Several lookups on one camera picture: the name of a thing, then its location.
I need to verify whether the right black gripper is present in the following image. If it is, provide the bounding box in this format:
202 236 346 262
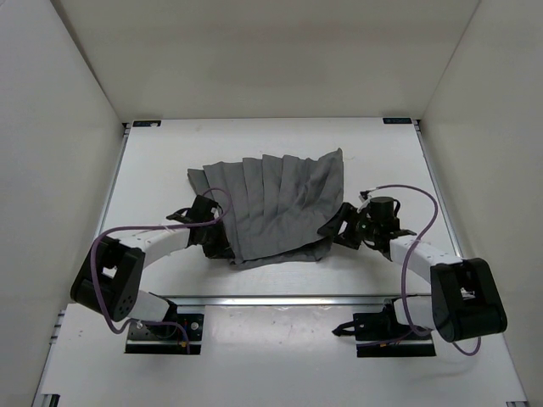
318 203 379 250

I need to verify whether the grey pleated skirt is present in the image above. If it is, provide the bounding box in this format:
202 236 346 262
188 149 344 269

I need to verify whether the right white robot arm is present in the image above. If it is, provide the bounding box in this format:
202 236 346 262
318 197 507 343

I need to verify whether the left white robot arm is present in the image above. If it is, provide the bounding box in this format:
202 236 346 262
70 188 234 337

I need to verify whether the right blue corner label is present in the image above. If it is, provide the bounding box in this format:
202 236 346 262
383 117 412 125

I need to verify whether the blue corner label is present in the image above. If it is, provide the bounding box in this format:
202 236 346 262
132 120 161 128
383 117 412 125

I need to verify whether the left blue corner label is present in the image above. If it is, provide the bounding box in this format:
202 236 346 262
132 120 161 128

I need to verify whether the aluminium front rail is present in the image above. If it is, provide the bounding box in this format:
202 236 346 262
169 295 395 307

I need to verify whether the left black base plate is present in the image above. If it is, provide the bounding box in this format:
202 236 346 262
125 313 204 355

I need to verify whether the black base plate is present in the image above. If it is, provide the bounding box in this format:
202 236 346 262
125 313 204 355
332 303 437 359

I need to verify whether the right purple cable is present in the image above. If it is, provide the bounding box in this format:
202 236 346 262
360 182 483 354

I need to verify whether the purple cable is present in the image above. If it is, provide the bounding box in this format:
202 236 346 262
91 187 233 336
360 182 483 354

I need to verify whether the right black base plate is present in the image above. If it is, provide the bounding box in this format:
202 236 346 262
332 303 437 359

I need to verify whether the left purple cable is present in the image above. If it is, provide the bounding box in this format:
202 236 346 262
91 187 233 336

